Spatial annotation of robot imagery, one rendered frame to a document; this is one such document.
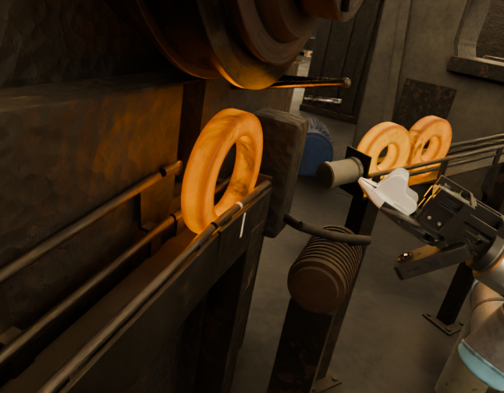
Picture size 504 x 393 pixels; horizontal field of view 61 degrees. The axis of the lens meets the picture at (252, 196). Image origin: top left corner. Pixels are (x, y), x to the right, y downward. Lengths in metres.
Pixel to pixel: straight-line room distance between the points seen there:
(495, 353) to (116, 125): 0.61
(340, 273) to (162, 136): 0.49
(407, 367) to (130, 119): 1.28
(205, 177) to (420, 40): 2.80
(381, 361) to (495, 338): 0.82
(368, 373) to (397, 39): 2.35
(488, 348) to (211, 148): 0.51
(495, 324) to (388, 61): 2.69
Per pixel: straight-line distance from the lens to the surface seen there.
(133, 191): 0.52
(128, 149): 0.51
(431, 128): 1.13
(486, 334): 0.77
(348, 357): 1.51
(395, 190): 0.66
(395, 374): 1.53
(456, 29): 3.18
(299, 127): 0.77
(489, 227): 0.68
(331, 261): 0.89
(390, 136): 1.02
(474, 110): 3.16
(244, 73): 0.50
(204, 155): 0.53
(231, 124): 0.55
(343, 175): 0.95
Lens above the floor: 0.98
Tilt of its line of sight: 24 degrees down
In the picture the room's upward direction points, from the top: 10 degrees clockwise
